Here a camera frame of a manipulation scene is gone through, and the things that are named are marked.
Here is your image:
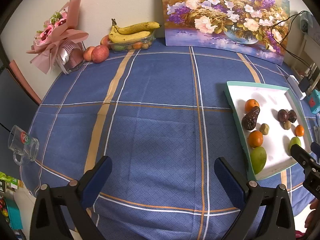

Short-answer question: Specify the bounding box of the person's right hand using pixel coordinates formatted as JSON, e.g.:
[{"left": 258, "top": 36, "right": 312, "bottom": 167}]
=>
[{"left": 306, "top": 200, "right": 320, "bottom": 230}]

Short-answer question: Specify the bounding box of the yellow banana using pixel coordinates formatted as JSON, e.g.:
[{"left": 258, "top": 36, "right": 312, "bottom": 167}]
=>
[
  {"left": 111, "top": 19, "right": 162, "bottom": 35},
  {"left": 108, "top": 30, "right": 152, "bottom": 43}
]

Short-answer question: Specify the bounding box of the green mango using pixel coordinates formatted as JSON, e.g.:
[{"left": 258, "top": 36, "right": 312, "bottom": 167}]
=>
[
  {"left": 250, "top": 146, "right": 267, "bottom": 175},
  {"left": 289, "top": 136, "right": 302, "bottom": 155}
]

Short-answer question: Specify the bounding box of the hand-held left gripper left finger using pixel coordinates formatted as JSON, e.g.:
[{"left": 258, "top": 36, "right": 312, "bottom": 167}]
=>
[{"left": 29, "top": 156, "right": 113, "bottom": 240}]

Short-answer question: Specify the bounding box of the green packet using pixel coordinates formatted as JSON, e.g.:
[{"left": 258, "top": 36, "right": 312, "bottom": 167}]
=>
[{"left": 0, "top": 171, "right": 19, "bottom": 193}]

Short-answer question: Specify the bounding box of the blue plaid tablecloth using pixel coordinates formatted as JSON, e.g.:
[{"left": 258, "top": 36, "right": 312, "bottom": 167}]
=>
[{"left": 20, "top": 39, "right": 320, "bottom": 240}]

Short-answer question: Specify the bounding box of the pink flower bouquet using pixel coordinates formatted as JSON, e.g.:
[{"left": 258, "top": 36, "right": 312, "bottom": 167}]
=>
[{"left": 26, "top": 0, "right": 90, "bottom": 75}]

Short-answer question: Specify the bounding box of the flower painting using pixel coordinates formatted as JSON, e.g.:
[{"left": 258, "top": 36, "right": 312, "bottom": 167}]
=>
[{"left": 160, "top": 0, "right": 290, "bottom": 67}]

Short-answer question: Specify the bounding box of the red apple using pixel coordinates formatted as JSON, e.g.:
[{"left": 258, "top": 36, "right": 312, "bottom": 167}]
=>
[
  {"left": 91, "top": 45, "right": 110, "bottom": 64},
  {"left": 100, "top": 35, "right": 112, "bottom": 48}
]

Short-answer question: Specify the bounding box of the large dark brown pear-shaped fruit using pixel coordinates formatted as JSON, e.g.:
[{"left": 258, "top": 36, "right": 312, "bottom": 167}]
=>
[{"left": 241, "top": 106, "right": 261, "bottom": 131}]

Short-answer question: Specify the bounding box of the white power strip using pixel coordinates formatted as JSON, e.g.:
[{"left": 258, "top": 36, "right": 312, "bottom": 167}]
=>
[{"left": 287, "top": 75, "right": 307, "bottom": 100}]

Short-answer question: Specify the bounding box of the white tray with teal rim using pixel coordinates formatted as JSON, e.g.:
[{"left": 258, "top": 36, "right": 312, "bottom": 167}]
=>
[{"left": 224, "top": 81, "right": 313, "bottom": 181}]

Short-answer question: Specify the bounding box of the green-white wall plug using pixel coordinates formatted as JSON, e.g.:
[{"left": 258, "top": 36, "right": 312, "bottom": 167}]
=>
[{"left": 299, "top": 14, "right": 314, "bottom": 33}]

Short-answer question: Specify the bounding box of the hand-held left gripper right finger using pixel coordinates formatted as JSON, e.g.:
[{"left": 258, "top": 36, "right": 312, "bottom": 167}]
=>
[{"left": 214, "top": 157, "right": 295, "bottom": 240}]

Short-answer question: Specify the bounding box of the black charger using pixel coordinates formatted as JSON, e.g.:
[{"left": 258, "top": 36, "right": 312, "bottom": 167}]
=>
[{"left": 299, "top": 78, "right": 312, "bottom": 93}]

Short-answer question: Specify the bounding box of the teal toy box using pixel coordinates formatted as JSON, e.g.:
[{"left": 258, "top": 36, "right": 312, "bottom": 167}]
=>
[{"left": 307, "top": 90, "right": 320, "bottom": 114}]

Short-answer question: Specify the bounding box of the clear plastic fruit container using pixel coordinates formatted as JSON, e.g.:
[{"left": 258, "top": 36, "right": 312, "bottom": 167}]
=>
[{"left": 110, "top": 35, "right": 155, "bottom": 53}]

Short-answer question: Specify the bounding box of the peach-coloured apple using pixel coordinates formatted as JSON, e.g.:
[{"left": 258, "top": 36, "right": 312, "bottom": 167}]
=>
[{"left": 83, "top": 46, "right": 96, "bottom": 62}]

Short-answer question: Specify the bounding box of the glass mug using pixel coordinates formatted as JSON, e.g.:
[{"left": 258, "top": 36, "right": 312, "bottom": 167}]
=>
[{"left": 8, "top": 125, "right": 40, "bottom": 166}]

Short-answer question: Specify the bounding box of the black charging cable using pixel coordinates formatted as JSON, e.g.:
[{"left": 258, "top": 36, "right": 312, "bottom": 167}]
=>
[{"left": 271, "top": 10, "right": 315, "bottom": 80}]

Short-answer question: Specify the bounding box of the white shelf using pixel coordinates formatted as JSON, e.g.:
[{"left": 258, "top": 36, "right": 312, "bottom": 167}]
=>
[{"left": 291, "top": 34, "right": 320, "bottom": 80}]

